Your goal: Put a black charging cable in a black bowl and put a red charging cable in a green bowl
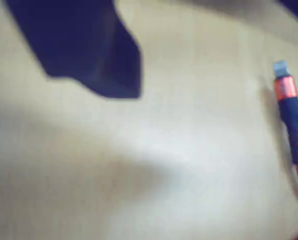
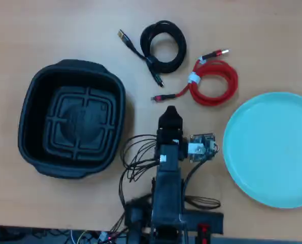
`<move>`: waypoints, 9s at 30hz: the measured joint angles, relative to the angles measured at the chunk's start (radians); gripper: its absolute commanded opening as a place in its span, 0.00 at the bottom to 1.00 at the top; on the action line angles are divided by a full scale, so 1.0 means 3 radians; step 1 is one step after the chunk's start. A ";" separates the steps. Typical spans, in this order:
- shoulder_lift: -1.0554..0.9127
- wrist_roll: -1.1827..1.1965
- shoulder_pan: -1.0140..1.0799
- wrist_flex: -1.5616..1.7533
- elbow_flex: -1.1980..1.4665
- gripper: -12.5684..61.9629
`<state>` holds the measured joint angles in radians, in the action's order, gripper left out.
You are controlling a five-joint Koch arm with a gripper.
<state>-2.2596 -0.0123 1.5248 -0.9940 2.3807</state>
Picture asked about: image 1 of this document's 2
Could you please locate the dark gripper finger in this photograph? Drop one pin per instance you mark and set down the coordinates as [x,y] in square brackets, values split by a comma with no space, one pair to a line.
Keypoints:
[83,45]
[297,3]

